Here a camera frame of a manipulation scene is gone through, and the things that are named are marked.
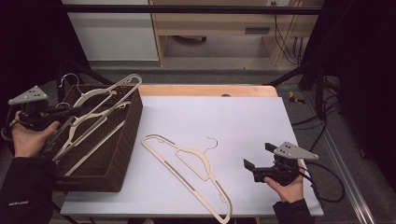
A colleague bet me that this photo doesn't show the dark curtain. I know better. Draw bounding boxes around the dark curtain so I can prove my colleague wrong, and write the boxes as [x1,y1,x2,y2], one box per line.
[303,0,396,191]
[0,0,92,104]

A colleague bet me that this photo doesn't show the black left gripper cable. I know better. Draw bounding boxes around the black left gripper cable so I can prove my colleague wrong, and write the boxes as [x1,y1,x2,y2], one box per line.
[0,105,17,143]

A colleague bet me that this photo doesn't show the black cables under desk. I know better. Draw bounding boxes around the black cables under desk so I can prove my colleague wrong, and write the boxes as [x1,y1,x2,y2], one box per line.
[270,1,305,66]

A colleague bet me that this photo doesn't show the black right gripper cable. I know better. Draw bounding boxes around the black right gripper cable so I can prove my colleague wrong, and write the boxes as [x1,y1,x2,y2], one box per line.
[298,161,347,203]

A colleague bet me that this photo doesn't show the metal floor rail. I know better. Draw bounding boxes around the metal floor rail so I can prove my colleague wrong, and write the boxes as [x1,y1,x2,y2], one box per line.
[303,91,378,224]

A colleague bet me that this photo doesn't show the person's left hand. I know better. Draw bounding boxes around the person's left hand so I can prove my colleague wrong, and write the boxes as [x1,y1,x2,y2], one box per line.
[11,110,61,160]

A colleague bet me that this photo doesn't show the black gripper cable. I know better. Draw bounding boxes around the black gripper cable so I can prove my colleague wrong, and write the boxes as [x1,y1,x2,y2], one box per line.
[0,105,17,143]
[298,161,347,203]

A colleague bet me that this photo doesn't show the black horizontal frame bar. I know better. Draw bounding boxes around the black horizontal frame bar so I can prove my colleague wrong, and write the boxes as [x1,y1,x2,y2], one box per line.
[62,4,325,16]

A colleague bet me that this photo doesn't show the brown woven basket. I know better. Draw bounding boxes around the brown woven basket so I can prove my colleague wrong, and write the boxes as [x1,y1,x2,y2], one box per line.
[40,83,145,193]

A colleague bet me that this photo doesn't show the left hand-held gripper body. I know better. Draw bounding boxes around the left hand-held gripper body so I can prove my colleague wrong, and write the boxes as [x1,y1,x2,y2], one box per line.
[7,85,61,132]

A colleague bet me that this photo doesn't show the person's right hand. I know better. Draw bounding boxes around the person's right hand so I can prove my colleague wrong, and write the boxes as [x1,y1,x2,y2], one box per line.
[263,160,308,204]

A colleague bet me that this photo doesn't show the cream wooden clothes hanger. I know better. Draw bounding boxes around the cream wooden clothes hanger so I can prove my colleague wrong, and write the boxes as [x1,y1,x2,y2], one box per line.
[140,133,233,224]
[51,101,132,177]
[46,73,143,157]

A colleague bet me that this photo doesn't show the light wooden desk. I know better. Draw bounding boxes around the light wooden desk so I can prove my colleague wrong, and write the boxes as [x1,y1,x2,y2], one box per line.
[148,0,325,67]

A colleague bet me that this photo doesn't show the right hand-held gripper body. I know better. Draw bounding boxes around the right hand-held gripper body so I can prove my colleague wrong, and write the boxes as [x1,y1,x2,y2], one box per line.
[252,141,319,187]

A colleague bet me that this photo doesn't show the white table sheet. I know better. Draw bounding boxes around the white table sheet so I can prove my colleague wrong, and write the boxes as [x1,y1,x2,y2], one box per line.
[60,95,325,217]

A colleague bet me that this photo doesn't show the black floor cables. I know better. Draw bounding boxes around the black floor cables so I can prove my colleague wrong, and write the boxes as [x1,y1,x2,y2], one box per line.
[290,74,343,153]

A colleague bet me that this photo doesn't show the white cabinet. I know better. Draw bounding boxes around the white cabinet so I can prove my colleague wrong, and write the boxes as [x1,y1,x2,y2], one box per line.
[61,0,160,62]

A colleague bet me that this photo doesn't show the grey desk drawer handle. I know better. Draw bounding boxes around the grey desk drawer handle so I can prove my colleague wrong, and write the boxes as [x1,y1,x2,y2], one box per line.
[244,26,272,35]

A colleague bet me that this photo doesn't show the yellow and black floor object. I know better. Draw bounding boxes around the yellow and black floor object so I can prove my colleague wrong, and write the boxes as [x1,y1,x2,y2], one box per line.
[287,91,306,105]

